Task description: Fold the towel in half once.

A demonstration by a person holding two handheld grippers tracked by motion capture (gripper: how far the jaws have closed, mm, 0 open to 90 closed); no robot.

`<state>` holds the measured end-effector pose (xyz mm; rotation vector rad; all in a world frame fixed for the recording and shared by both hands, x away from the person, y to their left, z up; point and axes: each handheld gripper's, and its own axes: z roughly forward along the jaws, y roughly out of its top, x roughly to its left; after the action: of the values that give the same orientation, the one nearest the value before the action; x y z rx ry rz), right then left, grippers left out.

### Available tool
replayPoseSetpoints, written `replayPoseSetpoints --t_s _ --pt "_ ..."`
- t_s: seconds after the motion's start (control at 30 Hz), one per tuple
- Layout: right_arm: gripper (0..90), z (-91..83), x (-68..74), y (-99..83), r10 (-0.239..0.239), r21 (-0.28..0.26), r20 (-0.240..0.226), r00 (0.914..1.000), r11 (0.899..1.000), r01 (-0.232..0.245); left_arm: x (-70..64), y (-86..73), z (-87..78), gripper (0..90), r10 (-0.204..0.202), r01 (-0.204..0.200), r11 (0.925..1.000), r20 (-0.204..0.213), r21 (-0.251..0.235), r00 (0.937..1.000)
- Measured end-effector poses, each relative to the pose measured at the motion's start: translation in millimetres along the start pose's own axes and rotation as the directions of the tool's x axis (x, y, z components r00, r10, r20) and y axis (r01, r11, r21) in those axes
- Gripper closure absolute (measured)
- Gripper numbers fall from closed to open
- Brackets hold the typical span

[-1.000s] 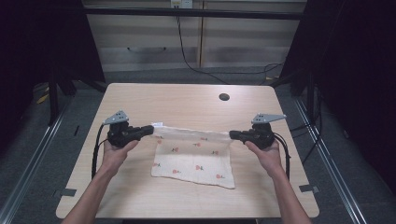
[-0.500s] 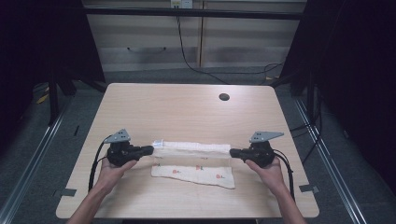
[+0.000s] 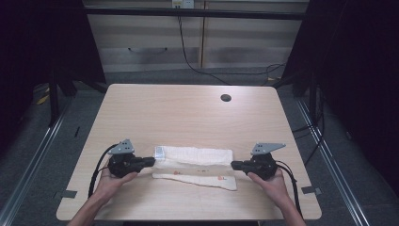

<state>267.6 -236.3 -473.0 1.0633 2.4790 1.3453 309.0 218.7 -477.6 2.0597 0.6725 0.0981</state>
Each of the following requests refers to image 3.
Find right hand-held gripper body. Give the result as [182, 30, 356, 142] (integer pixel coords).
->
[249, 142, 287, 182]

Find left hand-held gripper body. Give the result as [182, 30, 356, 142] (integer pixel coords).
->
[107, 138, 142, 179]

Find white towel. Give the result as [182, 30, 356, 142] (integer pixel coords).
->
[152, 145, 238, 192]

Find person's right hand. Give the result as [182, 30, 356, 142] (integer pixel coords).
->
[247, 169, 292, 208]

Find person's left hand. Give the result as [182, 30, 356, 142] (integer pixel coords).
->
[93, 166, 139, 202]

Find grey tape strip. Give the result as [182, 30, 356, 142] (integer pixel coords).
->
[300, 185, 323, 196]
[53, 189, 78, 201]

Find black metal stand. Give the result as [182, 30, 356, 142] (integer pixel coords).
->
[46, 70, 61, 128]

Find black curtain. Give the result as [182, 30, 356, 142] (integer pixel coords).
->
[281, 0, 399, 192]
[0, 0, 106, 152]

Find black horizontal bar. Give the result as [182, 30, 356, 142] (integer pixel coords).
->
[84, 7, 307, 21]

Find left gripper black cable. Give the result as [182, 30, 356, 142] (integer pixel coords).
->
[88, 143, 120, 199]

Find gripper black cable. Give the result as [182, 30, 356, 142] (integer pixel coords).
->
[88, 143, 120, 199]
[275, 160, 304, 218]

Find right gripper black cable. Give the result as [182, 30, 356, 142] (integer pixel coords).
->
[275, 160, 304, 218]

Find black floor cable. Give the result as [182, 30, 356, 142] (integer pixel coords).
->
[291, 86, 326, 167]

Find metal floor rail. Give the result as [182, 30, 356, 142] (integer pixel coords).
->
[295, 97, 372, 226]
[0, 102, 72, 226]

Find long black wall cable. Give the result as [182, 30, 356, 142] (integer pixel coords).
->
[176, 14, 287, 87]

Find white wall socket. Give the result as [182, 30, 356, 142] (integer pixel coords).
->
[170, 0, 196, 9]

